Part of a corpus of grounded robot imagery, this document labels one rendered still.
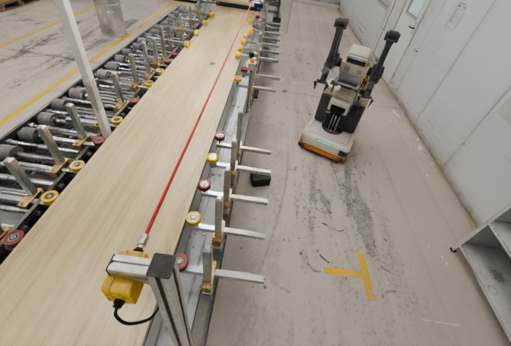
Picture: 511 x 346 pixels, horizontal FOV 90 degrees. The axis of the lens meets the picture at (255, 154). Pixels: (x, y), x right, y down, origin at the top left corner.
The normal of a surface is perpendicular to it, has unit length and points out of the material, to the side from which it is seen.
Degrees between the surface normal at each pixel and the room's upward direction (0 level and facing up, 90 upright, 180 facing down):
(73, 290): 0
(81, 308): 0
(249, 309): 0
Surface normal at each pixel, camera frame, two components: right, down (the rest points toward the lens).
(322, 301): 0.12, -0.73
